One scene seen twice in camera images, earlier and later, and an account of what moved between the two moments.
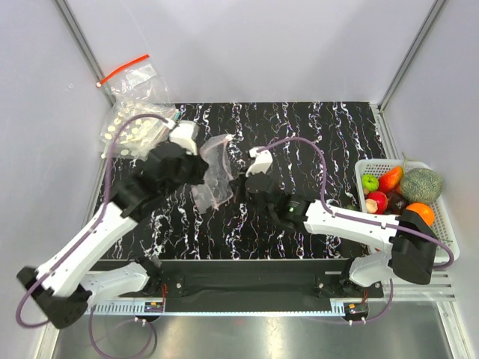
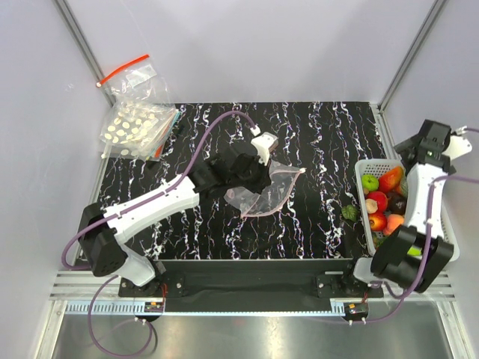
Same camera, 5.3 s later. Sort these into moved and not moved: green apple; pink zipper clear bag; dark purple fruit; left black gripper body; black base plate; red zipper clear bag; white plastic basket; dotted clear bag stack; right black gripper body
Moved: left black gripper body; right black gripper body; pink zipper clear bag
Not moved: black base plate; white plastic basket; green apple; red zipper clear bag; dotted clear bag stack; dark purple fruit
